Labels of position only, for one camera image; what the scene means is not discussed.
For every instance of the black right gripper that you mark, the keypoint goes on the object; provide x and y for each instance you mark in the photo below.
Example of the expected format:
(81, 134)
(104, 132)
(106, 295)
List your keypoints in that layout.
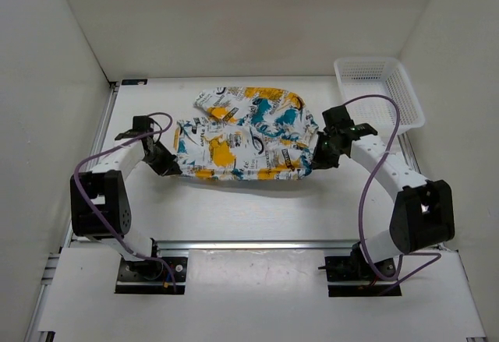
(320, 161)

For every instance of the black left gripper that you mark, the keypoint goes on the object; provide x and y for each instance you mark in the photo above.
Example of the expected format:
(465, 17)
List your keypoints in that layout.
(168, 166)

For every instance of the white printed shorts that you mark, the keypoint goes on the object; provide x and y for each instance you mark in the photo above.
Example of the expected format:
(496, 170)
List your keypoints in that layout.
(247, 134)

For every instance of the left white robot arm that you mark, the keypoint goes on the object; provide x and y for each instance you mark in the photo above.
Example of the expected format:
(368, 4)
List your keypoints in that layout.
(100, 209)

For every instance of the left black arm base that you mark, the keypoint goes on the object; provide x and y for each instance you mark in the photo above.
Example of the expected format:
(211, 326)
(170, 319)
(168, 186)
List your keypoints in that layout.
(150, 278)

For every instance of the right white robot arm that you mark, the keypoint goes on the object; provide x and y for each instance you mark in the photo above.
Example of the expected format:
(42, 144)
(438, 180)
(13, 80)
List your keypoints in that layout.
(423, 213)

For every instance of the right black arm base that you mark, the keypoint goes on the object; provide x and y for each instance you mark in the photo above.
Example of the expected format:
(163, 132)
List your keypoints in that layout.
(350, 276)

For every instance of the white plastic mesh basket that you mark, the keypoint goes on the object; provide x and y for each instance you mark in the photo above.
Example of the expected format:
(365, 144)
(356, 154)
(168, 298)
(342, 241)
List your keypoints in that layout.
(361, 77)

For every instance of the dark label sticker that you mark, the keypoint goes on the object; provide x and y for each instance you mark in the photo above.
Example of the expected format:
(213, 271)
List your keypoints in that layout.
(133, 82)

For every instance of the aluminium rail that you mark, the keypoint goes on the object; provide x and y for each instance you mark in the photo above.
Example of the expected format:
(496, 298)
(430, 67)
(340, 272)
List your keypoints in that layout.
(255, 244)

